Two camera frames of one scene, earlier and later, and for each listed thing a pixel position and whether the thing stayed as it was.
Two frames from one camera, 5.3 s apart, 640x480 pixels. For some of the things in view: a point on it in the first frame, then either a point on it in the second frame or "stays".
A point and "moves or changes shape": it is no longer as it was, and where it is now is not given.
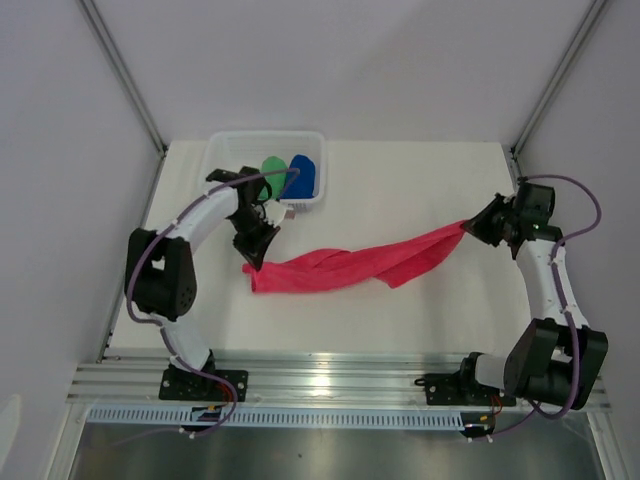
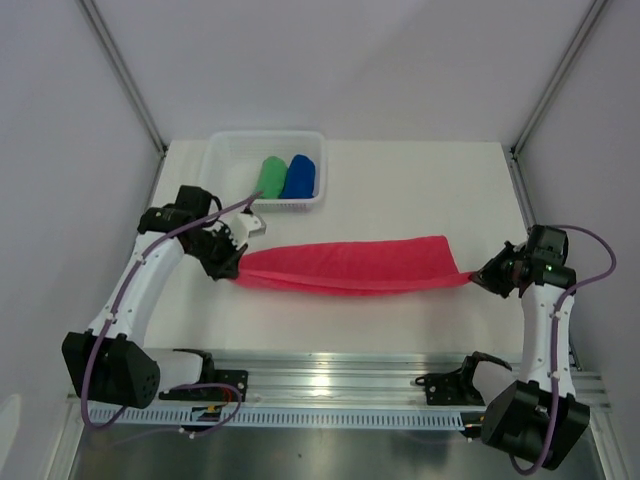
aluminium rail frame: [279, 380] stays
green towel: [276, 180] stays
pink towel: [395, 263] moves or changes shape
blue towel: [303, 184] stays
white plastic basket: [227, 152] stays
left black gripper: [256, 249] to [227, 268]
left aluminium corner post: [124, 73] stays
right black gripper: [477, 225] to [486, 275]
